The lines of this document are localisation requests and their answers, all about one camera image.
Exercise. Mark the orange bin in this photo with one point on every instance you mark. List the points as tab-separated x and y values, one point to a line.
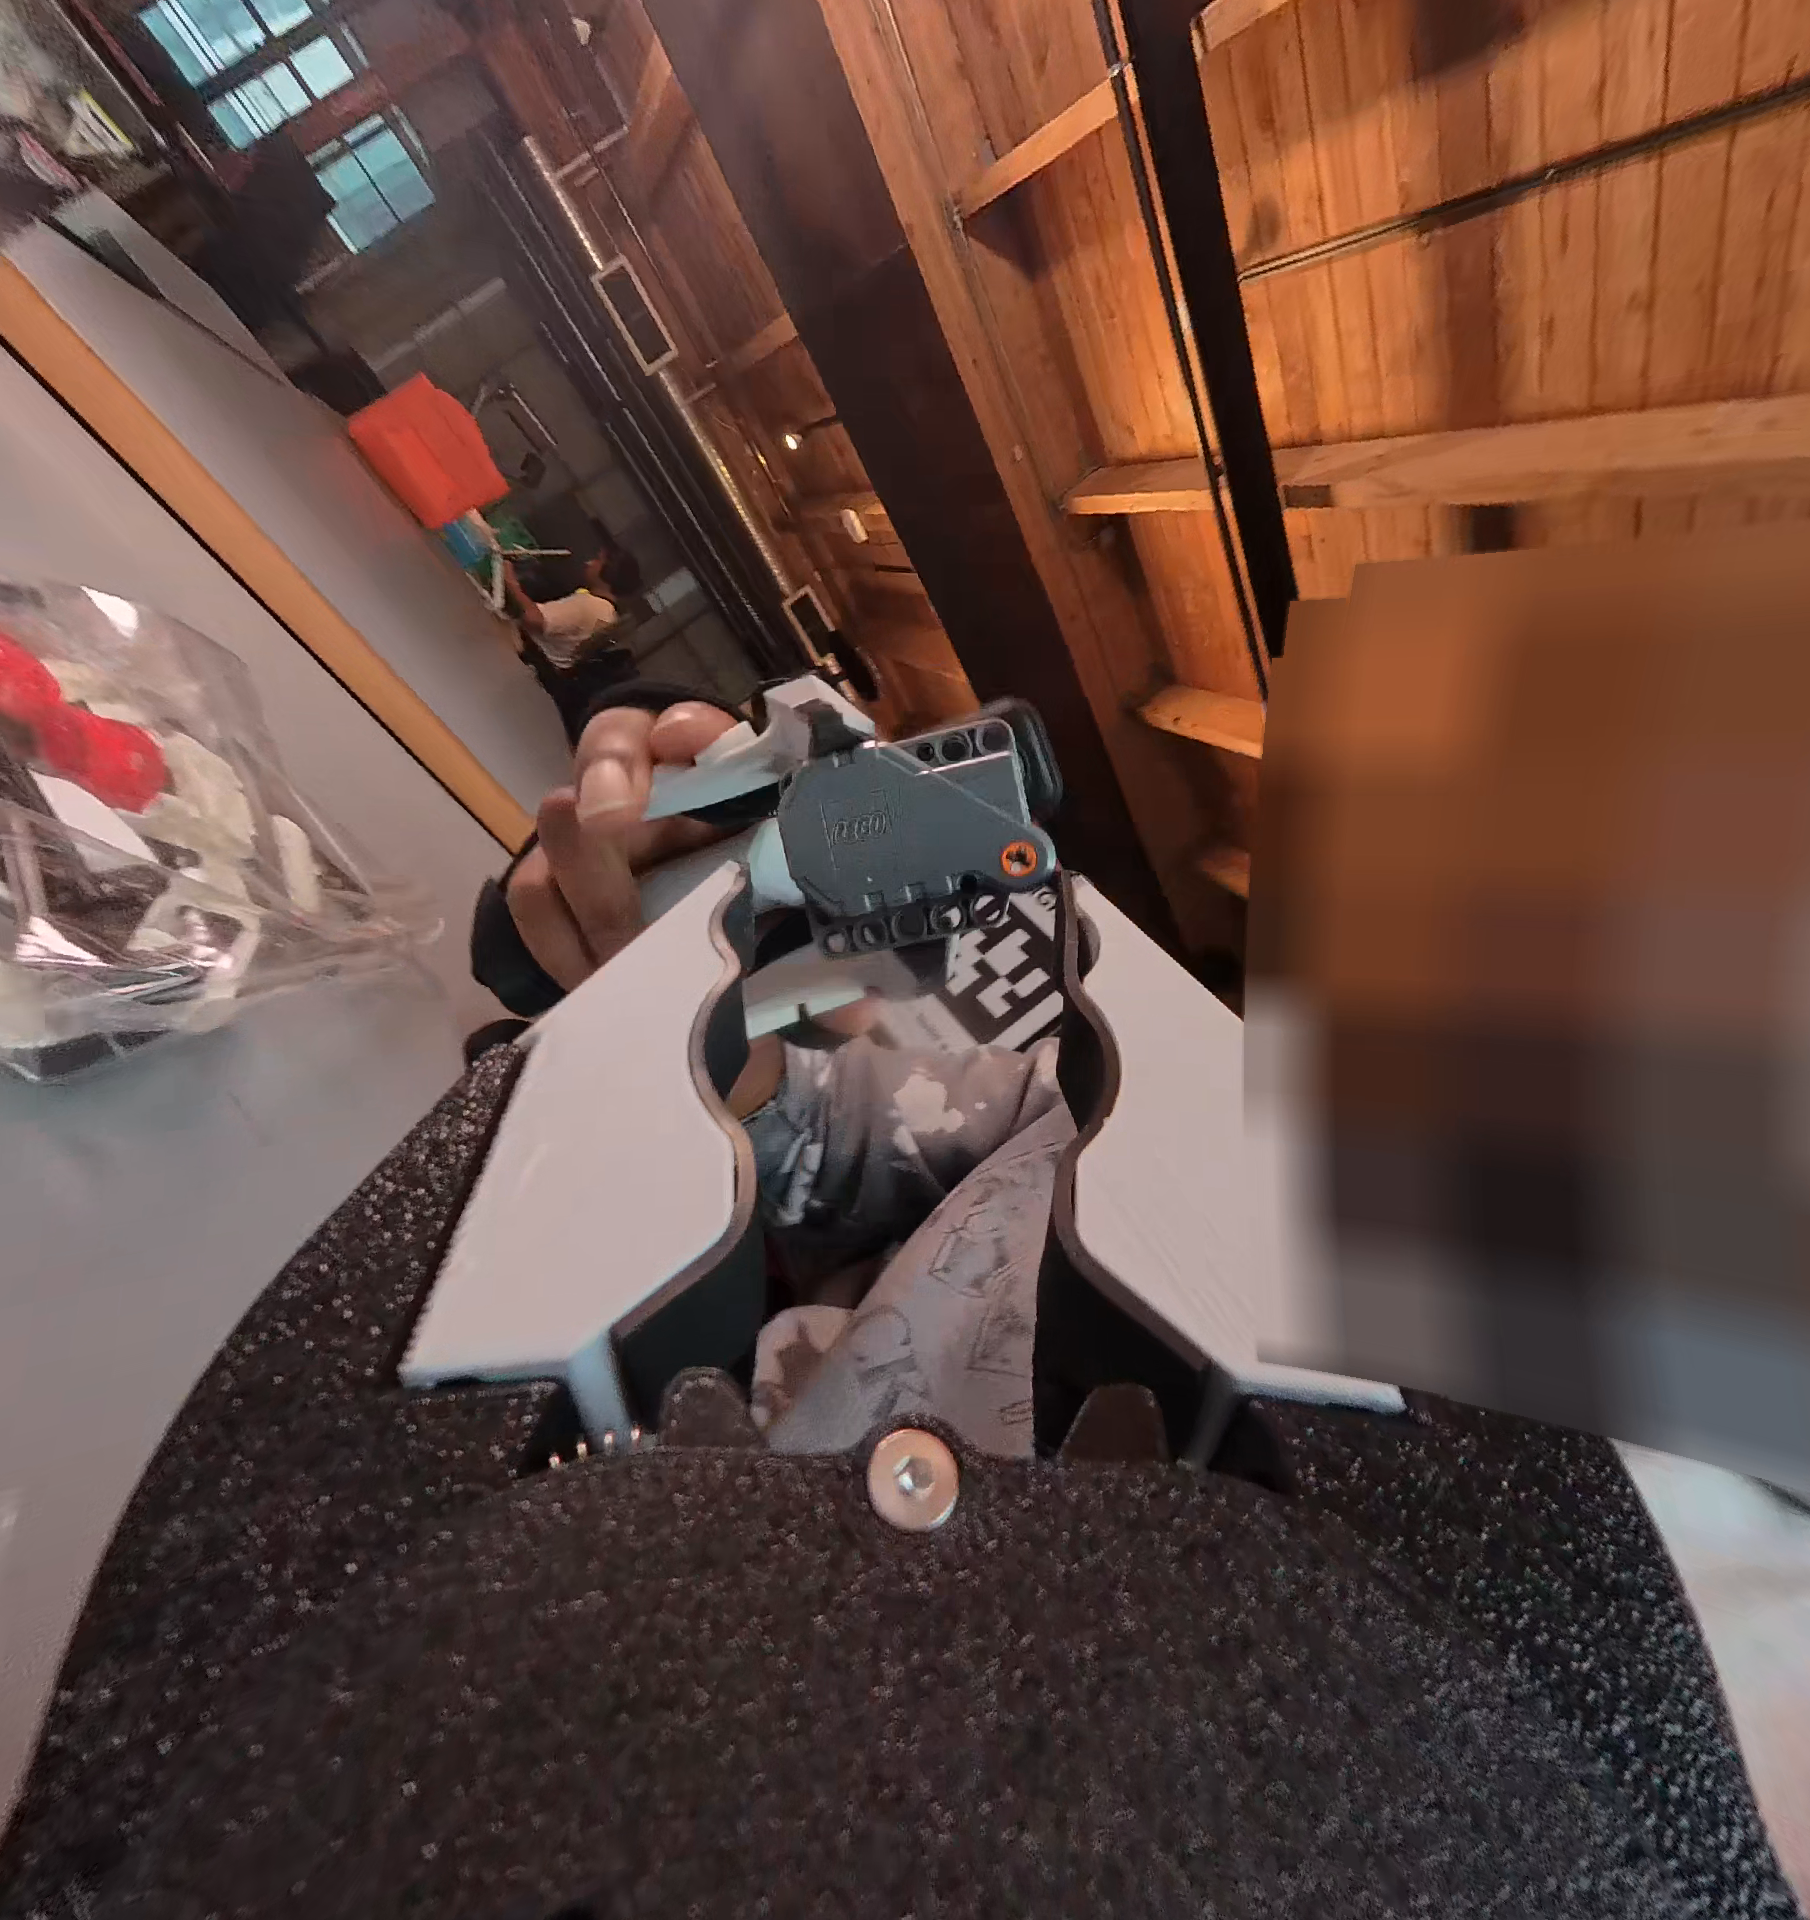
424	450

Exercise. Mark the metal air duct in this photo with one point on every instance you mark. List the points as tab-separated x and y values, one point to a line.
552	181

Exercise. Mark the clear bag of red white parts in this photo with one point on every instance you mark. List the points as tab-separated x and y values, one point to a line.
171	840

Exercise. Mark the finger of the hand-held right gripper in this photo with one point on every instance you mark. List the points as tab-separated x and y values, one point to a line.
725	772
785	999

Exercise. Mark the person's right hand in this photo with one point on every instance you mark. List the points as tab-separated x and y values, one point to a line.
591	885

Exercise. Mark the paned window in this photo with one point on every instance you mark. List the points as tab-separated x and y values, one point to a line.
291	134

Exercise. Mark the grey table with wooden edge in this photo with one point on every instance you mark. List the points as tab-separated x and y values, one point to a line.
335	555

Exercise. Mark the black white marker sign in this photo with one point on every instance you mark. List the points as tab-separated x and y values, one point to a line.
994	975

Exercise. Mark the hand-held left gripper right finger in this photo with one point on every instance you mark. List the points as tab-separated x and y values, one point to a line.
1169	1171

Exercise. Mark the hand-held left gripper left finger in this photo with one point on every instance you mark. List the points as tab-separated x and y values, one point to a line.
591	1185

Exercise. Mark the grey toy motor block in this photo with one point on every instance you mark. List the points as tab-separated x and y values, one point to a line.
874	840

